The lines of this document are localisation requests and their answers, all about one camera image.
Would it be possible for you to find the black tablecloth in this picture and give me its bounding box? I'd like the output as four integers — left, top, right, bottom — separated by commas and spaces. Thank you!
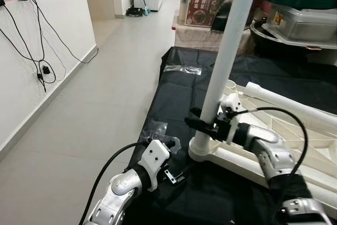
118, 46, 337, 225

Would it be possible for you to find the clear tape piece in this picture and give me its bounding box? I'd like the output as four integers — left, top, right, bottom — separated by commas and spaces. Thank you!
164, 65, 203, 75
145, 121, 169, 137

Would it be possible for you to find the beige cloth covered bench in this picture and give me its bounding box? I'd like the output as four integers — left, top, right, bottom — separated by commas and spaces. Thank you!
172, 9, 253, 53

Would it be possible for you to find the red printed package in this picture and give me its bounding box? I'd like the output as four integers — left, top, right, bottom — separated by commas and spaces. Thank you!
185, 0, 224, 28

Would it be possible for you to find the black plastic bag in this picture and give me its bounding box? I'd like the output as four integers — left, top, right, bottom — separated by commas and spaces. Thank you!
213, 0, 274, 28

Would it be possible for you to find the clear plastic storage container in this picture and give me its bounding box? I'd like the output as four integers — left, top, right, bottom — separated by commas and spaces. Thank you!
262, 4, 337, 44

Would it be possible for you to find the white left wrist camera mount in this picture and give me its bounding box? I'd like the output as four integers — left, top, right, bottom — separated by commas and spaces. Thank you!
138, 139, 172, 192

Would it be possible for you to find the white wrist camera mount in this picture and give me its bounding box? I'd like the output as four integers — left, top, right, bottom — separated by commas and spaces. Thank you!
138, 139, 172, 192
213, 92, 245, 141

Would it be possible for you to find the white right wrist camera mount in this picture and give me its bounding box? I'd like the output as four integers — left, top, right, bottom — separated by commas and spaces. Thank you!
213, 92, 245, 141

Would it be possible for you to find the black wall cable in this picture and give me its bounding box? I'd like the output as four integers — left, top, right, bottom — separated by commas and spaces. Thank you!
29, 0, 100, 65
0, 0, 57, 93

